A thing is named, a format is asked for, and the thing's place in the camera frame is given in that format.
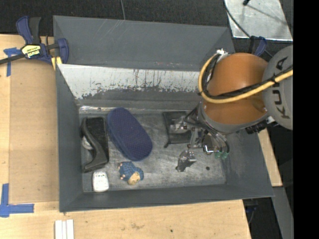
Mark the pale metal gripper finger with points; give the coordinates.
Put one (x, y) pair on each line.
(185, 161)
(180, 126)

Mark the black flat square pad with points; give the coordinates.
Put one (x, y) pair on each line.
(177, 139)

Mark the blue dotted glasses case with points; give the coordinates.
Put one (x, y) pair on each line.
(129, 133)

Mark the blue toy hedgehog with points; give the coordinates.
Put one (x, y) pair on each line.
(129, 171)

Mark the grey metal bin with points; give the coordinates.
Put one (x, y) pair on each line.
(154, 46)

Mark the small white plastic box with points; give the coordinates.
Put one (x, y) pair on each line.
(100, 182)

